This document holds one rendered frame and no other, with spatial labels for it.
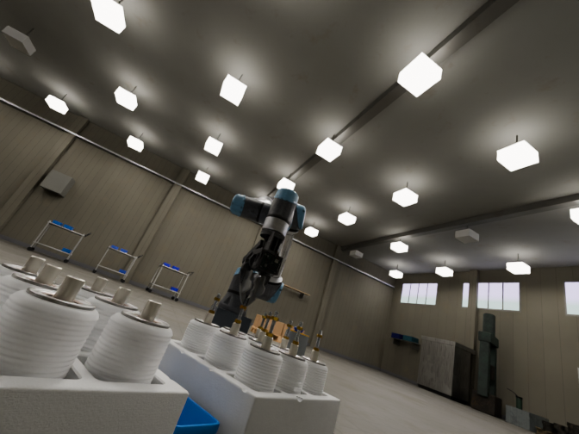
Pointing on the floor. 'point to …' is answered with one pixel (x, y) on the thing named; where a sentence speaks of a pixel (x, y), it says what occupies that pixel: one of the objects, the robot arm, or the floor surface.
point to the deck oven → (445, 368)
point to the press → (487, 370)
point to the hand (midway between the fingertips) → (245, 300)
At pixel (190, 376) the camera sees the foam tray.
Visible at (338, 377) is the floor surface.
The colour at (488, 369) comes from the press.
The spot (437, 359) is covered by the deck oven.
